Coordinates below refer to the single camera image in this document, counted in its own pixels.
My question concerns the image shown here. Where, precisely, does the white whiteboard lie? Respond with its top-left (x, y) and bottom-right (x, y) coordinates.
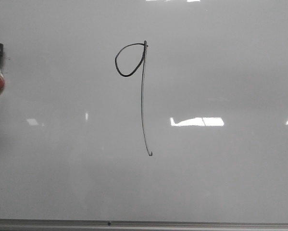
top-left (0, 0), bottom-right (288, 231)

